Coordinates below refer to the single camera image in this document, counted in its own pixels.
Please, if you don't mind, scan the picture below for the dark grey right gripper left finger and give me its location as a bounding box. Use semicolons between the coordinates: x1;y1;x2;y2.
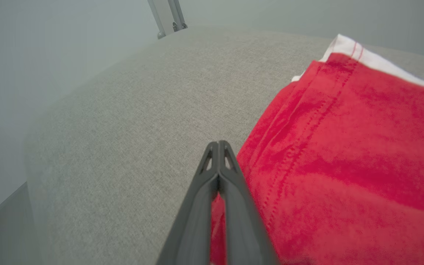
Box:
156;141;219;265

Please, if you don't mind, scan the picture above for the grey fabric sofa cushion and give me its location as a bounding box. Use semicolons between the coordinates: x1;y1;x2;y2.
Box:
24;26;424;265

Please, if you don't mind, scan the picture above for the grey metal frame with brackets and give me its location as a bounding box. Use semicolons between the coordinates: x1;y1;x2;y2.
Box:
148;0;188;40

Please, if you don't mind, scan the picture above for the red white jersey shirt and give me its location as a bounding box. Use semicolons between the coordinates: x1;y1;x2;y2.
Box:
209;34;424;265

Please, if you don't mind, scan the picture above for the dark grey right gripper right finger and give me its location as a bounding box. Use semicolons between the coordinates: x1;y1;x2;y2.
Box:
219;141;279;265

